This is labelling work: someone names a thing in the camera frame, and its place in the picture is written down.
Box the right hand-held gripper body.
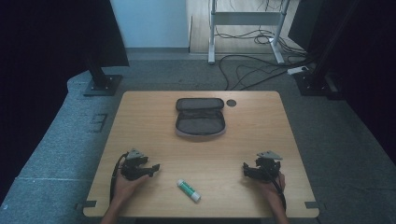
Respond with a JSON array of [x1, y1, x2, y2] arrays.
[[251, 150, 284, 184]]

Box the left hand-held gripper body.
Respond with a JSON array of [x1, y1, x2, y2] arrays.
[[120, 148, 149, 182]]

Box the white green glue stick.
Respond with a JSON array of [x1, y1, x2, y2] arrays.
[[177, 178, 202, 203]]

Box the grey pencil case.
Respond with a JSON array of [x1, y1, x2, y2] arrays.
[[175, 97, 227, 138]]

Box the person's left hand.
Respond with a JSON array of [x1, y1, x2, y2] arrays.
[[112, 171, 151, 203]]

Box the person's right hand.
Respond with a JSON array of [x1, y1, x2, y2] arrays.
[[255, 171, 287, 203]]

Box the dark floor hatch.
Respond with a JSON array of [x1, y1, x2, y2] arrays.
[[88, 113, 109, 133]]

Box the black metal stand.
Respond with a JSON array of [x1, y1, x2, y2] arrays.
[[82, 52, 123, 97], [293, 0, 362, 98]]

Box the white power strip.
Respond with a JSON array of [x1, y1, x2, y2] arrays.
[[286, 65, 310, 77]]

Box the dark curtain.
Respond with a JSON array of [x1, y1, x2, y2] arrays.
[[288, 0, 396, 166], [0, 0, 131, 200]]

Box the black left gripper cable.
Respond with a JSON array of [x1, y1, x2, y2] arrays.
[[108, 151, 129, 203]]

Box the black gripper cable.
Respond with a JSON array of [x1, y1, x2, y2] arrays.
[[108, 151, 129, 203], [262, 164, 288, 213]]

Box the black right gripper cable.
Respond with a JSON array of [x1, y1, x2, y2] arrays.
[[262, 164, 288, 213]]

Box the black floor cables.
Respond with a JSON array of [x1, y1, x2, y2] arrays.
[[214, 0, 318, 91]]

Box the white desk frame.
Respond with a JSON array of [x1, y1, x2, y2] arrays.
[[207, 0, 292, 65]]

